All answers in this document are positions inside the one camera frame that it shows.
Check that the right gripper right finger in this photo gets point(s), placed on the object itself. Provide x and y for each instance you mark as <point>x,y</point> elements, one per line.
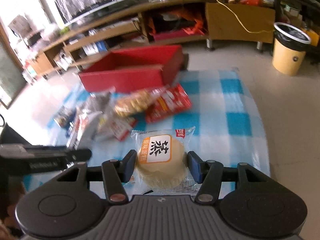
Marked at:
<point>208,174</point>

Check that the black storage shelf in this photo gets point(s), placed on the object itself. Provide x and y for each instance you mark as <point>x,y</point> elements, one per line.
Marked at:
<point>303,14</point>

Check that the wooden TV stand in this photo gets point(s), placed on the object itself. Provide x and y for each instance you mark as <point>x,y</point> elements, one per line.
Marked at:
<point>237,20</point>

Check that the red white snack packet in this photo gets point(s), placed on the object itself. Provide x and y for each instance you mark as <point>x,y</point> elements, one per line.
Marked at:
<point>115,127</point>

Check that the yellow puffs clear bag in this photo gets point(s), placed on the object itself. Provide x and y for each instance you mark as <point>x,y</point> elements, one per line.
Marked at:
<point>137,101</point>

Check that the dark snack clear bag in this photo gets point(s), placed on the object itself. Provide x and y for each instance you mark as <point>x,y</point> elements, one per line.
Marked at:
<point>101,102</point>

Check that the red snack bag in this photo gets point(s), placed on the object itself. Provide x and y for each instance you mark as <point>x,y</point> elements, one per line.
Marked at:
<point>172,101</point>

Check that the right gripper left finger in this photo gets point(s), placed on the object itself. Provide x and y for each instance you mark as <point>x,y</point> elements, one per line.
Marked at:
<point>115,173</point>

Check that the white blue box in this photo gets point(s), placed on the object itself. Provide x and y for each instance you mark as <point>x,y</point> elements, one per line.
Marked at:
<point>94,48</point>

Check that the yellow trash bin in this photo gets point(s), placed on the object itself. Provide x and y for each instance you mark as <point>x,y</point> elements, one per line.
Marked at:
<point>290,46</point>

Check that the orange plastic bag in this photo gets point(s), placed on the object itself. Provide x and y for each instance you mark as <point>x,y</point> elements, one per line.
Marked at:
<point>174,21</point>

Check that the white gluten snack bag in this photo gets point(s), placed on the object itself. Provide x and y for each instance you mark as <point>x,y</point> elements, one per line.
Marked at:
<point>85,131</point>

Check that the steamed cake clear packet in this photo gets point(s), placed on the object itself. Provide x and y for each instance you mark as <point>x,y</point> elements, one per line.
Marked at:
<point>161,165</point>

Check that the blue white checkered cloth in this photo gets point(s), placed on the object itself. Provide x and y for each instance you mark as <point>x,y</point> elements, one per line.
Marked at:
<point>228,127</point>

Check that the red cardboard box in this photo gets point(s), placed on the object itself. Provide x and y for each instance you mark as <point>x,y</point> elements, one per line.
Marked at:
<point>131,69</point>

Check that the Kapronts wafer pack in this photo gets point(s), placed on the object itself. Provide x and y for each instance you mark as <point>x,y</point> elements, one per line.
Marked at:
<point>64,116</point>

